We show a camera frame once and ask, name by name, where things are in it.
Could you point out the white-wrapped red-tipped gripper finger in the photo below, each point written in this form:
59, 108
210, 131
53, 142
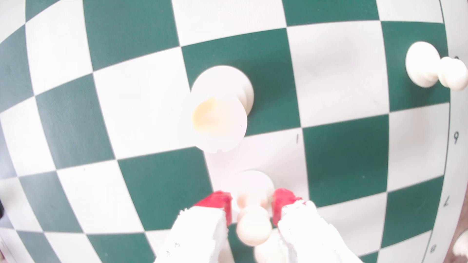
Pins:
307, 237
197, 237

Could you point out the white chess pawn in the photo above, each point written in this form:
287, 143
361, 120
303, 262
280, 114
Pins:
422, 64
219, 120
254, 226

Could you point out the white chess piece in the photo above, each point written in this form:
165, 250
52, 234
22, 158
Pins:
268, 254
461, 244

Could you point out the green and white chess mat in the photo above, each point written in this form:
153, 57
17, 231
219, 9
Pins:
347, 164

